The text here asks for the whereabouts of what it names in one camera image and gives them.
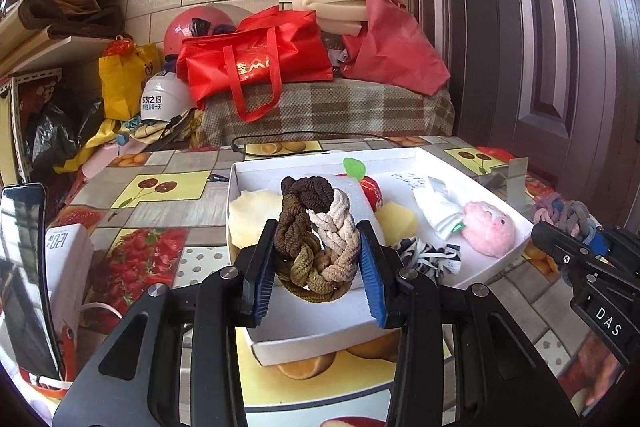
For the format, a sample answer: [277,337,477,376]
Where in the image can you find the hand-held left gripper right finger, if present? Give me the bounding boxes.
[356,219,581,427]

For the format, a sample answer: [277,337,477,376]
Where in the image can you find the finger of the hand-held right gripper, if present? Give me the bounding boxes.
[597,227,640,260]
[531,222,640,368]

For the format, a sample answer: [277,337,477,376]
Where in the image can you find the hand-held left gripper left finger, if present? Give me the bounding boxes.
[52,219,278,427]

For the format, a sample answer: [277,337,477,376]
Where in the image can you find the blue grey braided rope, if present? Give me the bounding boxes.
[532,193,608,258]

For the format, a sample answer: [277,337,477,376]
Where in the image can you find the black and white spotted cloth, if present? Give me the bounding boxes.
[390,238,463,280]

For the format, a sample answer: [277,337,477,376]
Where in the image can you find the yellow sponge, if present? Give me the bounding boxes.
[376,201,418,244]

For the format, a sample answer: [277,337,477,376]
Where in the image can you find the brown braided rope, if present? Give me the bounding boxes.
[272,176,362,305]

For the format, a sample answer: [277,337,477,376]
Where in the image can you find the white cardboard box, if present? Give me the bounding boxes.
[226,147,535,367]

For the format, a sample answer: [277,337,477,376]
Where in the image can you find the pink fluffy plush toy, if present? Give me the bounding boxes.
[460,201,517,255]

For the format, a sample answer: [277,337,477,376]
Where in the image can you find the red apple plush toy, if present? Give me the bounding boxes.
[342,158,383,208]

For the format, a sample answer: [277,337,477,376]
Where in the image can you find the cream cloth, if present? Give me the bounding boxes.
[229,189,283,248]

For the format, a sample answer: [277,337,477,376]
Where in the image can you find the grey folded cardboard piece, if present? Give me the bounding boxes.
[477,157,528,205]

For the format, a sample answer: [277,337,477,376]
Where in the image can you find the white sock green label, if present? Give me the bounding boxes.
[412,177,468,240]

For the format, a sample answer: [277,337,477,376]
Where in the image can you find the fruit print tablecloth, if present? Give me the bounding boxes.
[10,134,640,427]

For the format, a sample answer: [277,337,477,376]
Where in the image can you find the plaid blanket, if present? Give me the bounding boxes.
[200,74,456,148]

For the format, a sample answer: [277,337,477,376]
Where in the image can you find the white power bank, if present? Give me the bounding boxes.
[45,224,96,333]

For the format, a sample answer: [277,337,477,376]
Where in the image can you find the white helmet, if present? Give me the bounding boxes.
[139,69,193,124]

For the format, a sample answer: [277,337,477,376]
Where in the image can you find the yellow cloth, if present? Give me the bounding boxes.
[55,107,201,172]

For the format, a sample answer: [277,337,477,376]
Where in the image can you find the red tote bag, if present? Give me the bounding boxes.
[176,6,335,122]

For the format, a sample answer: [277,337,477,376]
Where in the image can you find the red nonwoven bag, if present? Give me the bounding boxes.
[342,0,451,96]

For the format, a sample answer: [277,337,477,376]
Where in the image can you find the black smartphone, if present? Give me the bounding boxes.
[0,182,66,383]

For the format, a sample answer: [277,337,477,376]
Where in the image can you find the yellow bag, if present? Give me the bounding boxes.
[98,36,163,120]

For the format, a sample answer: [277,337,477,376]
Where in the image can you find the black plastic bag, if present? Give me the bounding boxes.
[27,82,103,172]

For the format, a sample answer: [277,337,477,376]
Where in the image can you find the pink helmet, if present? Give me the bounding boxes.
[164,4,251,56]

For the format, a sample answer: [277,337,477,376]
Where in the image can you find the cream foam tubes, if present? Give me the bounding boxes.
[292,0,371,38]

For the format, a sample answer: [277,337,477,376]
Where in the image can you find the metal shelf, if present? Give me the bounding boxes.
[0,27,126,188]

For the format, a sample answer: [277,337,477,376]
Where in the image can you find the brown paper bags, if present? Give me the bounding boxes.
[17,0,128,38]

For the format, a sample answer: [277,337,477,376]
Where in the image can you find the black cable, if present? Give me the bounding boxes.
[207,133,401,184]

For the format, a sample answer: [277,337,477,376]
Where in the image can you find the white cable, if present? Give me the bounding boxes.
[30,302,123,390]

